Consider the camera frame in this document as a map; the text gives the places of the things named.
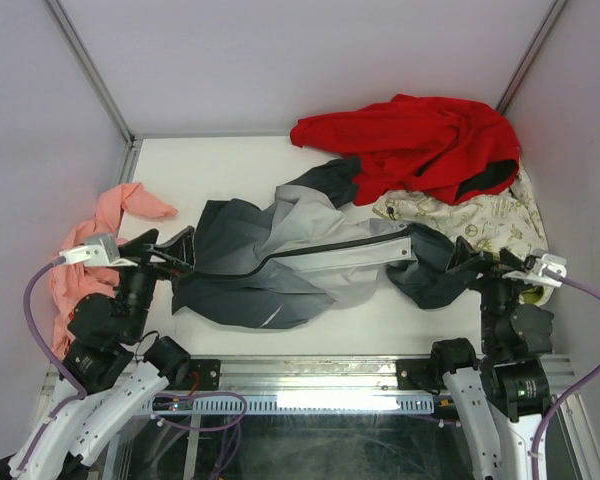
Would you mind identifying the dark grey zip jacket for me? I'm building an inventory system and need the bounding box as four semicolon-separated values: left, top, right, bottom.
171;157;477;329

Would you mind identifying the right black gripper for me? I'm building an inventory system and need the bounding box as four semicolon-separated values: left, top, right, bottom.
445;234;540;351

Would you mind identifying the white slotted cable duct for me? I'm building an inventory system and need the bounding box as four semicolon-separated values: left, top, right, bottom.
140;391;435;416

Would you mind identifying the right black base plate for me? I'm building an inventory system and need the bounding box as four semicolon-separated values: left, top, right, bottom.
395;358;440;395

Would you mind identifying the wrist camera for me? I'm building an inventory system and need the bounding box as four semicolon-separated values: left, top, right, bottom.
503;253;567;288
59;233;137;268

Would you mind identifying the aluminium front rail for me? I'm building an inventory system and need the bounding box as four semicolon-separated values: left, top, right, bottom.
42;353;580;396

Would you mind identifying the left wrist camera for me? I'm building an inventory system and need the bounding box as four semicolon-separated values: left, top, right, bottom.
59;233;137;268

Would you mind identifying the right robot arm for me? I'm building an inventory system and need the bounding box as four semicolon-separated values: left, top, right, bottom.
427;237;566;479

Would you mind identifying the red jacket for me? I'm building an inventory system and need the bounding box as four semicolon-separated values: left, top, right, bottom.
290;94;520;206

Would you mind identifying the cream patterned garment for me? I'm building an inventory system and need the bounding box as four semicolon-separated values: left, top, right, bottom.
373;170;548;310

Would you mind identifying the right aluminium corner post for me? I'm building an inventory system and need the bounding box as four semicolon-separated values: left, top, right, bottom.
496;0;571;115

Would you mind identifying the aluminium corner post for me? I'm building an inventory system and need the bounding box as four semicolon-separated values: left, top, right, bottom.
43;0;137;147
496;0;571;115

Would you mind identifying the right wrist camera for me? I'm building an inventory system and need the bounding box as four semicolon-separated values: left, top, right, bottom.
503;253;567;288

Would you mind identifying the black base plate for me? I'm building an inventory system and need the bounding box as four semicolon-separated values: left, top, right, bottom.
177;358;221;393
395;358;440;395

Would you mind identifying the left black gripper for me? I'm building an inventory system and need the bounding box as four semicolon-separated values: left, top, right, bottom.
111;225;195;340

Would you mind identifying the pink cloth garment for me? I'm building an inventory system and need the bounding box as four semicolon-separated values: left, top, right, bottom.
49;182;178;359

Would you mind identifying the left aluminium corner post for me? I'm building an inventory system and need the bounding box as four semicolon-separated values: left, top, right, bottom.
43;0;137;147

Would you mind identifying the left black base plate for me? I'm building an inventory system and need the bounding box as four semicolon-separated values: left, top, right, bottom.
177;358;221;393

